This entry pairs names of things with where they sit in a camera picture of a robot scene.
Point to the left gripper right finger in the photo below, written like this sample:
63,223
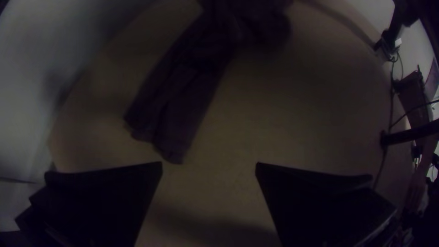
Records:
315,209

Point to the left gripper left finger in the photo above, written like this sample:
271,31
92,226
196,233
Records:
96,202

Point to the black t-shirt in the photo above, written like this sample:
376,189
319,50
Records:
192,89

